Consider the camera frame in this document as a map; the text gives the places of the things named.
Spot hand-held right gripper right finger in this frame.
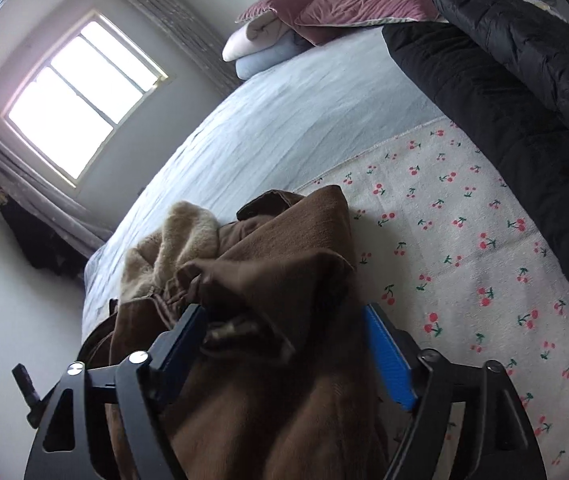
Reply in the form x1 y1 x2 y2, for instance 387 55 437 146
361 302 547 480

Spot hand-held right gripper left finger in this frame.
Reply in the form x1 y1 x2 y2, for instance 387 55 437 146
23 304 210 480

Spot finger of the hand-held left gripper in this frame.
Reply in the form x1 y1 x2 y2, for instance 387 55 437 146
12 364 42 426

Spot brown coat with fur collar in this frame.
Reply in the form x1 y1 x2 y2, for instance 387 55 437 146
82 185 390 480

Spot dark hanging clothes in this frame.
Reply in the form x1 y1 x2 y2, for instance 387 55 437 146
0 200 85 278

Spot cherry print mat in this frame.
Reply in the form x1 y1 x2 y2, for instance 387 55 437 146
294 115 569 480

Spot grey curtain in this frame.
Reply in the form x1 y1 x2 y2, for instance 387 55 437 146
0 115 110 261
99 0 238 96

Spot bed with grey-blue sheet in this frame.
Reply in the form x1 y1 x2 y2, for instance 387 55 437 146
82 25 447 341

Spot window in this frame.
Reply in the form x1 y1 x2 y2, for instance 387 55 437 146
2 10 170 186

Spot black puffer jacket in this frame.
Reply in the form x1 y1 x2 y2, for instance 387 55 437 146
381 0 569 346

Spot folded light blue blanket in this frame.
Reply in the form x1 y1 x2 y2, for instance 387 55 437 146
234 35 312 81

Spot folded pink blanket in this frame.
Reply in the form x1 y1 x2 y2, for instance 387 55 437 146
222 12 290 63

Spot pink velvet pillow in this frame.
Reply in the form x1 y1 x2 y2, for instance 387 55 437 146
237 0 325 23
294 0 445 46

